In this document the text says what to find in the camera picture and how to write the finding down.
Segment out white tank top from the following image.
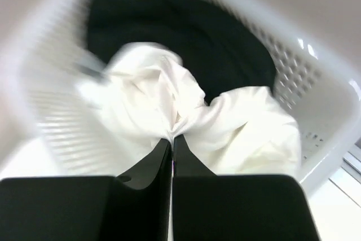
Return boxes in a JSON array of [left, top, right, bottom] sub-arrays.
[[77, 43, 301, 179]]

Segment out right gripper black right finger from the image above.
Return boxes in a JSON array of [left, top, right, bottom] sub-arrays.
[[172, 136, 319, 240]]

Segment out white plastic basket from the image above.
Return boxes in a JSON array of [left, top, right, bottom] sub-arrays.
[[12, 0, 360, 193]]

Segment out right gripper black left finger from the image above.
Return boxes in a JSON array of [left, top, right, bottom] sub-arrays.
[[1, 139, 171, 240]]

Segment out black tank top in basket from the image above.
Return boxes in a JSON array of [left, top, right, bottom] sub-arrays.
[[85, 0, 276, 103]]

